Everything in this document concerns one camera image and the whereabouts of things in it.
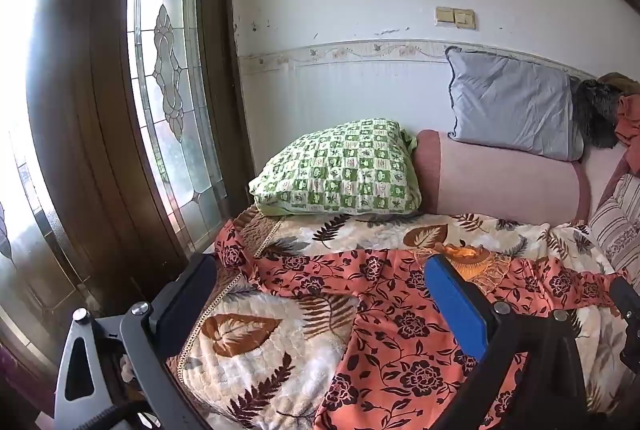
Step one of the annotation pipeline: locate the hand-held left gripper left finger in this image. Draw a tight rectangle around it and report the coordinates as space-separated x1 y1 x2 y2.
52 254 217 430

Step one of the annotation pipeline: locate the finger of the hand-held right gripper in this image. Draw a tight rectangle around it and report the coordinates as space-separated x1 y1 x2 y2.
609 277 640 367

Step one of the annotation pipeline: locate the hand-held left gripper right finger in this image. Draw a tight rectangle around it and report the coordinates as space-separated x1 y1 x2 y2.
424 254 590 430

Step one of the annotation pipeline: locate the orange floral garment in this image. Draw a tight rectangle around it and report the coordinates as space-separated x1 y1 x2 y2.
215 217 626 430

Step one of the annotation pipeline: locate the striped beige pillow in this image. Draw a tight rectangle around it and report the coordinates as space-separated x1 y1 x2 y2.
587 174 640 285

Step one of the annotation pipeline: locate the leaf print fleece blanket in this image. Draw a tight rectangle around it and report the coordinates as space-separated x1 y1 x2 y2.
165 205 640 430

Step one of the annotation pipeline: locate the pink bolster cushion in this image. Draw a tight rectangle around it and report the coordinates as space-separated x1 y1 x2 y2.
412 129 593 223

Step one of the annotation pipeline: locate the green checkered pillow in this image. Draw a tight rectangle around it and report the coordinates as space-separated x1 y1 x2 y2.
248 119 423 217

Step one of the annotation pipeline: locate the plain orange cloth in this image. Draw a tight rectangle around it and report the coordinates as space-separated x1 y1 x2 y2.
614 94 640 148

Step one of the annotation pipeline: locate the grey pillow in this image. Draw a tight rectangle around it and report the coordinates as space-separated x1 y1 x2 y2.
445 46 586 162

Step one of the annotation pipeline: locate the dark furry cloth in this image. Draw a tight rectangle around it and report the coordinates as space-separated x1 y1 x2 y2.
572 78 623 148

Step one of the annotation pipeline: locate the wooden door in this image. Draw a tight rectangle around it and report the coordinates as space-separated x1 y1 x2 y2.
0 0 258 430

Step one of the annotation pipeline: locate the stained glass door pane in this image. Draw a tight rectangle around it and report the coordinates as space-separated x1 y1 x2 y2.
125 0 226 251

